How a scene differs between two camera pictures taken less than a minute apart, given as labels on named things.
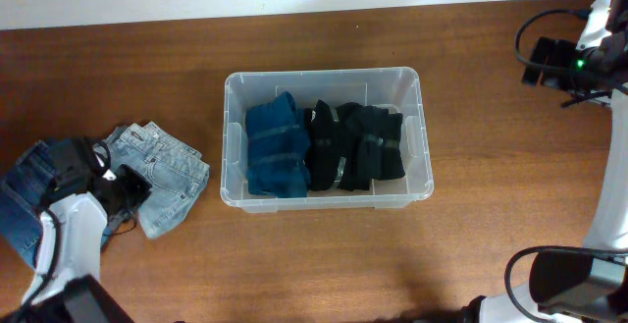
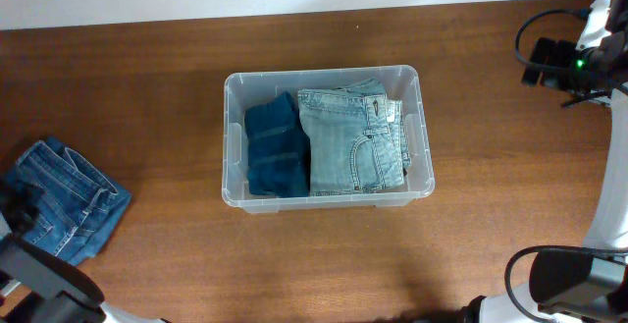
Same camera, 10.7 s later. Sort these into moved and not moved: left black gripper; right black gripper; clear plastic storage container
Moved: left black gripper
Not moved: right black gripper; clear plastic storage container
